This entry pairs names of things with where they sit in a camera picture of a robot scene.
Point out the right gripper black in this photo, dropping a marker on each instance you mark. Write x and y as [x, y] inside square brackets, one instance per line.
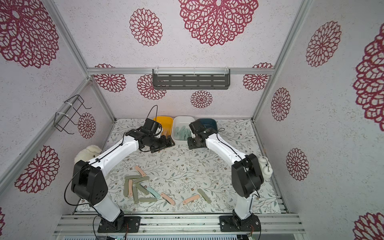
[195, 142]

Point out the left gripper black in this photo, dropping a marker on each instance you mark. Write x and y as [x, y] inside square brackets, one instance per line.
[164, 144]

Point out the olive fruit knife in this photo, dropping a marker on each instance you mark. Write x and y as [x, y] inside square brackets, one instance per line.
[205, 196]
[126, 188]
[142, 189]
[135, 195]
[132, 177]
[139, 180]
[147, 200]

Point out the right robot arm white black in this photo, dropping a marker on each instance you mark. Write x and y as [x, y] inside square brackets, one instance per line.
[246, 174]

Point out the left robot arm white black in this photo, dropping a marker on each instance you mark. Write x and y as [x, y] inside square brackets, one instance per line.
[89, 178]

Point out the dark teal storage box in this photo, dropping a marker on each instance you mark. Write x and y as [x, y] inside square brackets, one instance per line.
[209, 123]

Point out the white plastic storage box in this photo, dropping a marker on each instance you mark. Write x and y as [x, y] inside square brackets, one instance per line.
[181, 121]

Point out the yellow plastic storage box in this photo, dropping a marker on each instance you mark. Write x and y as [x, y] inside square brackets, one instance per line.
[167, 124]

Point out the white plush teddy bear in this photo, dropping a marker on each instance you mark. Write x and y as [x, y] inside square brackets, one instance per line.
[88, 153]

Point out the white twin-bell alarm clock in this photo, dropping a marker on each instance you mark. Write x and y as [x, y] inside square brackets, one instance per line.
[266, 167]

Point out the grey wall shelf rack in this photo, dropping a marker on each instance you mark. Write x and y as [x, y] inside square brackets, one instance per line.
[191, 80]

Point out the black wire wall rack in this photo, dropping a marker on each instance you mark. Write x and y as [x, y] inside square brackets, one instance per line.
[71, 109]

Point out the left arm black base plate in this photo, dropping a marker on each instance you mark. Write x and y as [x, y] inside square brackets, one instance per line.
[125, 224]

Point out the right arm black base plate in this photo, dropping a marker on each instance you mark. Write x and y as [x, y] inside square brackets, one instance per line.
[235, 224]

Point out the aluminium front rail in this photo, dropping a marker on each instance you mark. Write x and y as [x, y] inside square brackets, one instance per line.
[183, 224]

